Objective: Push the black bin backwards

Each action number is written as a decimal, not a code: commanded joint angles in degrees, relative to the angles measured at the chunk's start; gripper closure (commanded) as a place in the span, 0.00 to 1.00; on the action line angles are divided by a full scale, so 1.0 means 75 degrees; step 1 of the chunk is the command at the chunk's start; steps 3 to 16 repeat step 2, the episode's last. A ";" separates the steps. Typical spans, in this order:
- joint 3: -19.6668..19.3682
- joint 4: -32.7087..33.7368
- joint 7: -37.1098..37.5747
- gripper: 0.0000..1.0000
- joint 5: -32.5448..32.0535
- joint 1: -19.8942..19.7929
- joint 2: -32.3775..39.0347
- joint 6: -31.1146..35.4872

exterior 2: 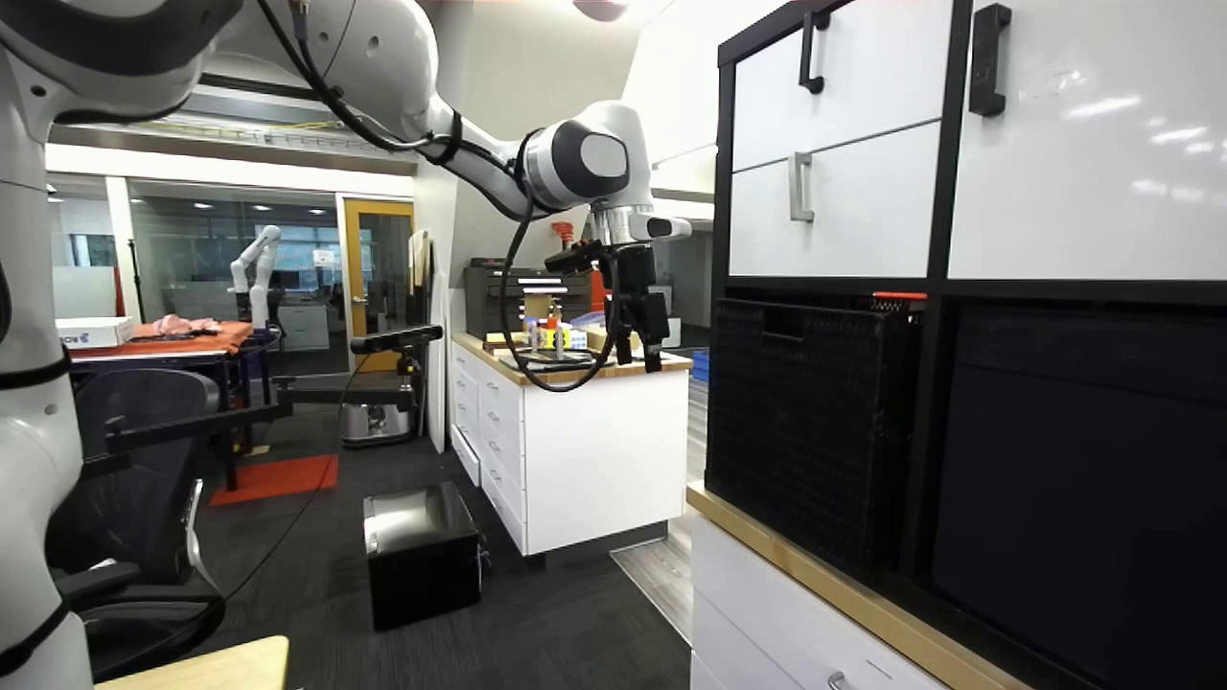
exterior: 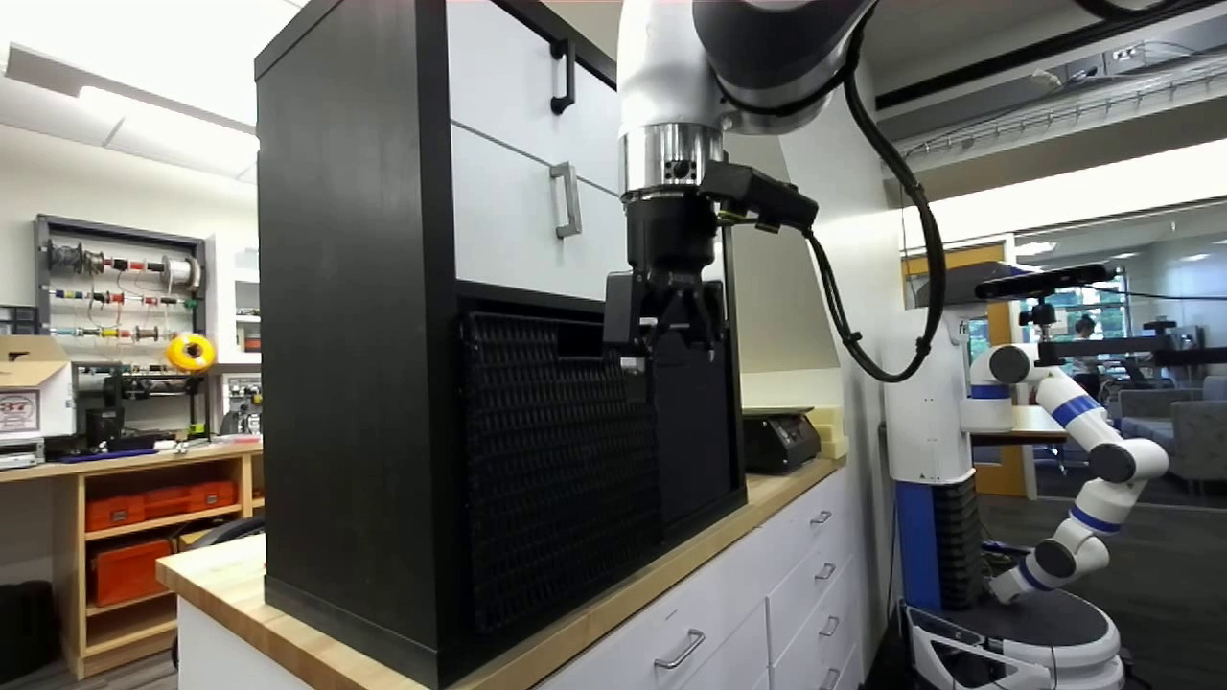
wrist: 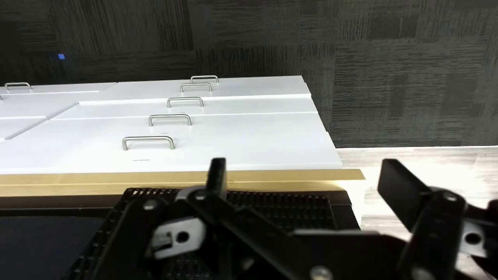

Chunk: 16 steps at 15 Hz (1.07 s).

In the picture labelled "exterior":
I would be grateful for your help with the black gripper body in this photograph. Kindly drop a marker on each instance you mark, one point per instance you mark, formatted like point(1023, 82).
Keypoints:
point(669, 245)

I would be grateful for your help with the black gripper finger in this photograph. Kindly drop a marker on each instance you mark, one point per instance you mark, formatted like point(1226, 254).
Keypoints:
point(622, 311)
point(705, 329)

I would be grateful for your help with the black mesh storage bin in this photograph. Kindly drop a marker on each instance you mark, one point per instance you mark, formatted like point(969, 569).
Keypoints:
point(560, 484)

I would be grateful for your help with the white blue striped robot arm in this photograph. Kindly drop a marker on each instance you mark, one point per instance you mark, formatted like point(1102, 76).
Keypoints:
point(1087, 466)

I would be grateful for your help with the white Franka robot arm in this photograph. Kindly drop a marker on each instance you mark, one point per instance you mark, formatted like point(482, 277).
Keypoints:
point(656, 65)

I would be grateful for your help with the small red storage bin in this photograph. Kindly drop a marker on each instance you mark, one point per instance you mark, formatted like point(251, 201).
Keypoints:
point(159, 503)

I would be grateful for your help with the large red storage bin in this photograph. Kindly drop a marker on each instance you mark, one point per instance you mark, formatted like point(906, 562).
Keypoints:
point(130, 569)

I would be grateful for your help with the black desktop device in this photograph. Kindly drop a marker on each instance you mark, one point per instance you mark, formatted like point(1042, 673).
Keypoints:
point(776, 440)

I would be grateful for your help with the white counter with wooden top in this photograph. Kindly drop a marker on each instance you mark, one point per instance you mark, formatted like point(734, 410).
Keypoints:
point(714, 599)

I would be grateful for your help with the black cube shelf cabinet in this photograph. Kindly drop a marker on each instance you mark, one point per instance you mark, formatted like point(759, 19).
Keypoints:
point(346, 321)

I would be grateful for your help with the white blue mobile robot body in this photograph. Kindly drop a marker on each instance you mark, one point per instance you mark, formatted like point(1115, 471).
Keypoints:
point(927, 511)

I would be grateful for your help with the black benchtop machine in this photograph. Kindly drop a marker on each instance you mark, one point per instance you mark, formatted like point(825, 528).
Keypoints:
point(108, 412)

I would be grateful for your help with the wooden workbench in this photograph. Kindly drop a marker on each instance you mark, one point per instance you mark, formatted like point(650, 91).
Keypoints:
point(130, 541)

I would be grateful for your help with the cardboard box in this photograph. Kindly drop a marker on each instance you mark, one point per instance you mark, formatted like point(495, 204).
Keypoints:
point(30, 362)

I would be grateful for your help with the grey wall tool rack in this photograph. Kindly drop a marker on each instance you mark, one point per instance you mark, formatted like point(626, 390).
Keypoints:
point(121, 281)

